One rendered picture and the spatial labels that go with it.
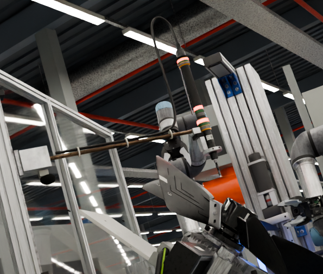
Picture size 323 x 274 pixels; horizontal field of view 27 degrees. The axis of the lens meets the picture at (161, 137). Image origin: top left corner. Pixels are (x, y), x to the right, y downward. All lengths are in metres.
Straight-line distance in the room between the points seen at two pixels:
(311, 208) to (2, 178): 1.08
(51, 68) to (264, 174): 7.06
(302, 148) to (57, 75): 7.42
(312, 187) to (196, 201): 0.71
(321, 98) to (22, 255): 2.58
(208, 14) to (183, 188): 9.43
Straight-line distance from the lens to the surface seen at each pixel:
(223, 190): 6.44
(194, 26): 11.49
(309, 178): 2.66
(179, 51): 2.43
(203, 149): 2.31
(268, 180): 3.19
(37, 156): 2.12
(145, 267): 2.17
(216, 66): 3.13
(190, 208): 2.02
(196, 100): 2.37
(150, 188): 2.32
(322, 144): 2.71
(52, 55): 9.99
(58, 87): 9.83
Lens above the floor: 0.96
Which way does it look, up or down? 15 degrees up
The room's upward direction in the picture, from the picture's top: 17 degrees counter-clockwise
